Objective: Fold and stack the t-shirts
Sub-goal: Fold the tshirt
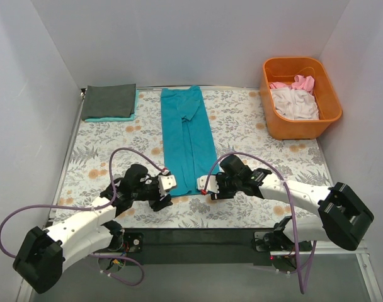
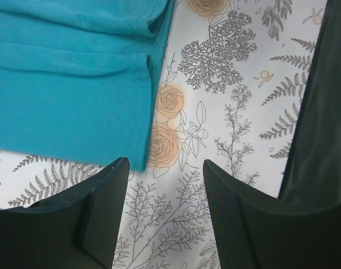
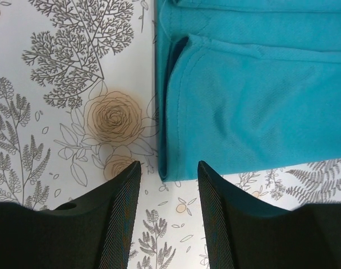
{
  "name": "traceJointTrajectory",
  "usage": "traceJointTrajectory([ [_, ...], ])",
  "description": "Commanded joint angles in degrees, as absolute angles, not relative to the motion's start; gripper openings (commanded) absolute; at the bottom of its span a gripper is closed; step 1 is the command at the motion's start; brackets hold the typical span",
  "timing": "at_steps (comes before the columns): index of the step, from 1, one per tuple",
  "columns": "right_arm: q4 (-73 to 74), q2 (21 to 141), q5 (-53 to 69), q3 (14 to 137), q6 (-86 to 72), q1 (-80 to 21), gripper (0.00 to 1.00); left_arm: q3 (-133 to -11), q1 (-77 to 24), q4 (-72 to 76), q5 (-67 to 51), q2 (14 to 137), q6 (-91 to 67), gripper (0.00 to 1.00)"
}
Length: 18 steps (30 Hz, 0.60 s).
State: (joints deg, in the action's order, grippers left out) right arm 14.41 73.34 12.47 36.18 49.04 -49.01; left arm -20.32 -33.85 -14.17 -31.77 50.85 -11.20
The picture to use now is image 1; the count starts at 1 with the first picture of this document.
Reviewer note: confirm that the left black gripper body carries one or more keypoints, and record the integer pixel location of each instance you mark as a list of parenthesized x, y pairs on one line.
[(158, 199)]

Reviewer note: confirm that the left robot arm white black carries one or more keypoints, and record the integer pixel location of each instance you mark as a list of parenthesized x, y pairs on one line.
[(45, 254)]

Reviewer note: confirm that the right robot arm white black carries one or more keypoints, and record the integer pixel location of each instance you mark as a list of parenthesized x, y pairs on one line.
[(319, 213)]

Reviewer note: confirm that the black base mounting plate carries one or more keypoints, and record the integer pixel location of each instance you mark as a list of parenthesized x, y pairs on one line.
[(202, 245)]

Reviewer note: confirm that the floral patterned table mat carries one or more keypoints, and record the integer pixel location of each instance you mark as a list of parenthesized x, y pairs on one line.
[(238, 124)]

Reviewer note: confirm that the folded dark grey t shirt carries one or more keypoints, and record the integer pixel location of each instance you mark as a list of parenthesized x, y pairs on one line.
[(108, 102)]

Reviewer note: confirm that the white garment in basket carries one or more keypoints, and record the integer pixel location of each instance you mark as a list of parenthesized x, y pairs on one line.
[(295, 104)]

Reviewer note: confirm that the orange plastic basket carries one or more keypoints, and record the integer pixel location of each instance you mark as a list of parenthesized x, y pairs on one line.
[(284, 69)]

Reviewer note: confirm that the pink garment in basket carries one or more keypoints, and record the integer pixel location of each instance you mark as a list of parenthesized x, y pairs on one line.
[(300, 83)]

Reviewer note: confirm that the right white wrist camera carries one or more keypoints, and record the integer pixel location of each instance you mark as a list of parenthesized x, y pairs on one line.
[(207, 185)]

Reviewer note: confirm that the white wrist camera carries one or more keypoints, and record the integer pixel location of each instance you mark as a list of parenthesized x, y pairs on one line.
[(166, 182), (207, 185)]

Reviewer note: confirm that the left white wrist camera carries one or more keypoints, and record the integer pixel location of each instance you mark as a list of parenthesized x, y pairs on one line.
[(166, 182)]

